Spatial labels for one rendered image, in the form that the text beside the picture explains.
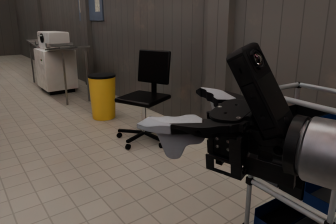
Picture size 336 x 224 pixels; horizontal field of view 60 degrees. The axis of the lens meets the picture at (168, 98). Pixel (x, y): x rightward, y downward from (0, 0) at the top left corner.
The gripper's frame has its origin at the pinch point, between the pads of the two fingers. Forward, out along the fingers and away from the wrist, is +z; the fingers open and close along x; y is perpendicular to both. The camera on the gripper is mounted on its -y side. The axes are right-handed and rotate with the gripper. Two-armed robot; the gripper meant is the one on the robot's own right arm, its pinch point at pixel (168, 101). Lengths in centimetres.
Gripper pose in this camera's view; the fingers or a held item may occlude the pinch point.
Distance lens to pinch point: 45.5
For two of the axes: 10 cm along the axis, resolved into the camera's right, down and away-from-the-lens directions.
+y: 0.9, 9.3, 3.5
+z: -7.8, -1.6, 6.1
